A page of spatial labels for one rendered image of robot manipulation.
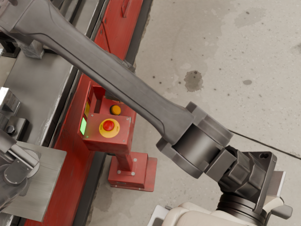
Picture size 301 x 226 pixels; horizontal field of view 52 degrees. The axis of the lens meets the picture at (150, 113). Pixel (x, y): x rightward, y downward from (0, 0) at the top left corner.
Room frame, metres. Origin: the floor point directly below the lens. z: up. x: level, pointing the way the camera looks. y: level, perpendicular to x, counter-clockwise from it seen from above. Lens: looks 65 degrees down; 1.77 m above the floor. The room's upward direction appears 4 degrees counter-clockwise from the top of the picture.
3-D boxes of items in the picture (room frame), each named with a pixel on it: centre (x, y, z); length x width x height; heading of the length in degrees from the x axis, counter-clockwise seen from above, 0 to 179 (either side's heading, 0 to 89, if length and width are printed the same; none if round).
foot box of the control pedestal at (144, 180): (0.46, 0.12, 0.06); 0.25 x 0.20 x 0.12; 79
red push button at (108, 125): (0.42, 0.15, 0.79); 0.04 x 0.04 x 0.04
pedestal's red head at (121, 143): (0.47, 0.15, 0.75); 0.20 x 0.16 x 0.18; 169
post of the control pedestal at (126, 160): (0.47, 0.15, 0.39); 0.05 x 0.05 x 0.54; 79
